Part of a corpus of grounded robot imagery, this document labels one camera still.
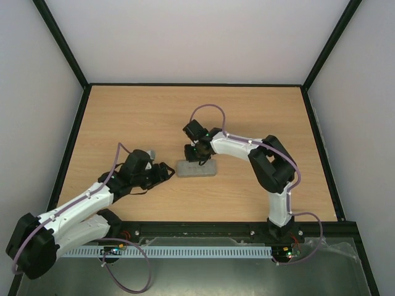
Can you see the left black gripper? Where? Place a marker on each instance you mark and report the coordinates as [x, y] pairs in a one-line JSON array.
[[160, 174]]

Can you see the right green circuit board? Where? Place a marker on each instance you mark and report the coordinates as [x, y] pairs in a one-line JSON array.
[[290, 251]]

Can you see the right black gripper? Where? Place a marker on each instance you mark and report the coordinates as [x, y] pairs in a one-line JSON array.
[[191, 153]]

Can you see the light blue slotted cable duct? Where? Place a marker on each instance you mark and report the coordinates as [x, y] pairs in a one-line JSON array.
[[150, 251]]

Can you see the grey glasses case green lining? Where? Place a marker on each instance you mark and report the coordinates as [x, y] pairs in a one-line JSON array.
[[187, 169]]

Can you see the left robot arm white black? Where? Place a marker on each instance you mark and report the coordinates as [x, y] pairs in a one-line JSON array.
[[39, 241]]

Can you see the green circuit board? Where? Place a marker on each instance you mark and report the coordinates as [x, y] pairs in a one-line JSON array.
[[116, 250], [290, 251]]

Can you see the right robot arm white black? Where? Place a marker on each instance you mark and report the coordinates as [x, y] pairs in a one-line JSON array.
[[271, 163]]

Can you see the left green circuit board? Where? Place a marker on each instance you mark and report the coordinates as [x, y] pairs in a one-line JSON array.
[[116, 250]]

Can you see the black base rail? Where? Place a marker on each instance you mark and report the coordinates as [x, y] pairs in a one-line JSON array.
[[249, 232]]

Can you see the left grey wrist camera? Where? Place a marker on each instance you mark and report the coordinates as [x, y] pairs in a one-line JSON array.
[[152, 154]]

